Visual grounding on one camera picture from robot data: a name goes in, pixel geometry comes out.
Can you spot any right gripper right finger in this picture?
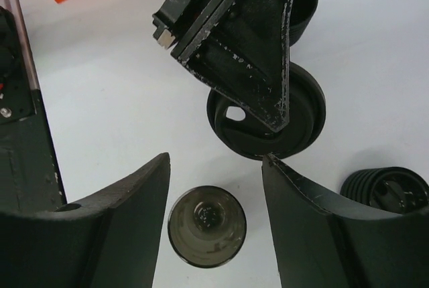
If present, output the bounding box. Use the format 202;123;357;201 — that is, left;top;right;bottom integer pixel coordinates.
262;155;428;287

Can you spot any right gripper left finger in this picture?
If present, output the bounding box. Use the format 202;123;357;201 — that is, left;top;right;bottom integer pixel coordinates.
1;153;170;287

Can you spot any translucent grey coffee cup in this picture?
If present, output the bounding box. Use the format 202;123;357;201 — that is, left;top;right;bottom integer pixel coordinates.
167;186;247;269

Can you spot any black smooth coffee cup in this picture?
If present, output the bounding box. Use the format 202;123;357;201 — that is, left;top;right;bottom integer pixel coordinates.
289;0;318;46

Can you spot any aluminium frame rail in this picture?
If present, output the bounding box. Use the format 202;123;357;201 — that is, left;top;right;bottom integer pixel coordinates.
1;0;40;90

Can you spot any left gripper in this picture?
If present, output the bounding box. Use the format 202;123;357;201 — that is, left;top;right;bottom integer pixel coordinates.
151;0;304;134

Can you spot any black cup lid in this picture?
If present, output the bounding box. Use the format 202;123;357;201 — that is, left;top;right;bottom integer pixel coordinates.
206;63;326;161

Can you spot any black ribbed coffee cup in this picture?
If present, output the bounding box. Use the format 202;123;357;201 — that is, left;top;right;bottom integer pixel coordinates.
340;167;428;214

